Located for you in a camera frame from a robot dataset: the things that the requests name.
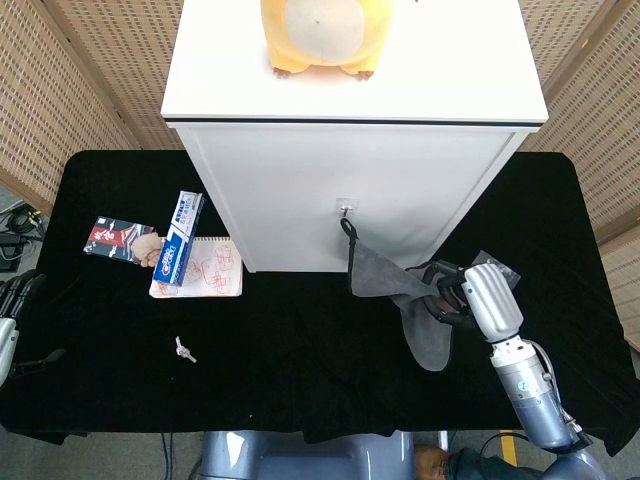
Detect white cabinet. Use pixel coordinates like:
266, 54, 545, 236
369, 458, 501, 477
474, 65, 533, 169
160, 0, 550, 275

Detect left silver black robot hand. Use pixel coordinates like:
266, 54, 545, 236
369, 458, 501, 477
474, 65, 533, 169
0, 268, 67, 386

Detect black cables on floor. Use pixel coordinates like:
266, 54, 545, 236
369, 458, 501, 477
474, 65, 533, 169
0, 199, 49, 273

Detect brown shoe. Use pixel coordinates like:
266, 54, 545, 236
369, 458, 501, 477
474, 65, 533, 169
414, 444, 451, 480

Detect blue white toothpaste box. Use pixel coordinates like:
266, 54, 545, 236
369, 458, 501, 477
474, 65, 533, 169
151, 190, 207, 288

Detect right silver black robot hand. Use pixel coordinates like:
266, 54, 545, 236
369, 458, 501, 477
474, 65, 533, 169
405, 257, 525, 346

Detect woven rattan screen panel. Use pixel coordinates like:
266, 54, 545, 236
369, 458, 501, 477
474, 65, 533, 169
517, 0, 640, 331
0, 0, 187, 214

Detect yellow floor tape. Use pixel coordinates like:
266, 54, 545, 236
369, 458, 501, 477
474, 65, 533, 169
500, 429, 518, 464

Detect small black product box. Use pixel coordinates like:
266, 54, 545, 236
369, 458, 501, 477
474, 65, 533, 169
467, 249, 522, 291

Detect grey microfibre cloth green trim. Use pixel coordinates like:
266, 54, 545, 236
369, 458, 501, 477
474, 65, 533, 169
339, 217, 474, 373

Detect blue grey robot torso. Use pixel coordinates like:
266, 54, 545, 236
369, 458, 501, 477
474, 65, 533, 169
197, 428, 417, 480

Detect yellow plush toy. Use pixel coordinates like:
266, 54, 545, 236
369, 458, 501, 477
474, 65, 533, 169
259, 0, 395, 84

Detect black tablecloth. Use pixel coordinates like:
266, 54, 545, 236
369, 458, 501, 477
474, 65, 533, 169
0, 149, 640, 457

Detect dark jeans leg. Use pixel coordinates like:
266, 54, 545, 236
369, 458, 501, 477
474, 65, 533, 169
443, 446, 546, 480

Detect spiral notepad with red scribbles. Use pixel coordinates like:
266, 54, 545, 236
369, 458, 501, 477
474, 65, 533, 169
149, 236, 245, 300

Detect dark printed card box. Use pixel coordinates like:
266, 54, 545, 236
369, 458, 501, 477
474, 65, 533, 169
82, 215, 167, 269

